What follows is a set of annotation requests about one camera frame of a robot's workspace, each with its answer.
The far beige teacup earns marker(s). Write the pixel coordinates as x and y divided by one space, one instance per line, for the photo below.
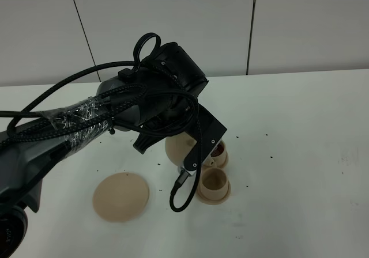
220 148

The beige ceramic teapot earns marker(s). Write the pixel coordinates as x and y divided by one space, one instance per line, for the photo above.
177 147

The far beige saucer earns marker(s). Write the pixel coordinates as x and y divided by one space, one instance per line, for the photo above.
219 161

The near beige teacup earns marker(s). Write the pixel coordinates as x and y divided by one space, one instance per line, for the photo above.
213 178

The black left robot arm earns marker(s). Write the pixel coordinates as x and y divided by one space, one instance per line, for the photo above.
35 141

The beige round teapot tray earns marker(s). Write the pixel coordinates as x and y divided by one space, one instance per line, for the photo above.
121 197

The beige saucer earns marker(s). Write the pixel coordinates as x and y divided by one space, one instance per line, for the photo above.
219 161
213 196

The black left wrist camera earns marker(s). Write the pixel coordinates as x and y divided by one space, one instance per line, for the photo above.
207 132

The near beige saucer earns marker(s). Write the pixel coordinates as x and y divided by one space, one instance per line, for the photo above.
213 196

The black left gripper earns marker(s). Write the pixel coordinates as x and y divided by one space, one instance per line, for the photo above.
163 115

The beige teacup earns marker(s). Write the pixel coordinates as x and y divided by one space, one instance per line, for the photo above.
220 148
213 178

